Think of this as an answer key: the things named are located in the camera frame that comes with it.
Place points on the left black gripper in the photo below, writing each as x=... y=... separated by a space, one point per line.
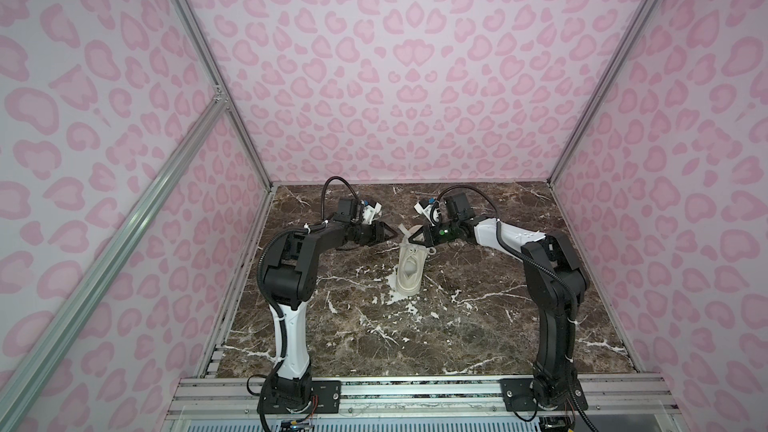
x=378 y=234

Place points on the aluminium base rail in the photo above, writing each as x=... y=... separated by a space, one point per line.
x=617 y=402

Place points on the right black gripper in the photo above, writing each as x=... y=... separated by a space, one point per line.
x=430 y=236

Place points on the aluminium post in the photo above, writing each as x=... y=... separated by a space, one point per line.
x=628 y=40
x=203 y=50

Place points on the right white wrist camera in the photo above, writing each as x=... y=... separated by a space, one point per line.
x=429 y=208

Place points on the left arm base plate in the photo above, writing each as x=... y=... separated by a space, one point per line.
x=322 y=397

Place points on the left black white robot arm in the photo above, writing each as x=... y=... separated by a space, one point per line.
x=287 y=274

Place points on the right rear aluminium post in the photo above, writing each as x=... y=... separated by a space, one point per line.
x=628 y=40

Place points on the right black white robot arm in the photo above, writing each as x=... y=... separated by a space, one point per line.
x=556 y=285

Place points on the left rear aluminium post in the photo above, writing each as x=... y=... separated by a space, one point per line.
x=203 y=50

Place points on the cream white sneaker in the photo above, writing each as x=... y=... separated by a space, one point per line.
x=409 y=271

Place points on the left diagonal aluminium strut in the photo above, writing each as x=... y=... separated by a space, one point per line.
x=35 y=370

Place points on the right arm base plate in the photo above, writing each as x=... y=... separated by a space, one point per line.
x=528 y=394

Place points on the white shoelace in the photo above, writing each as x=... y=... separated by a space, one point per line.
x=411 y=231

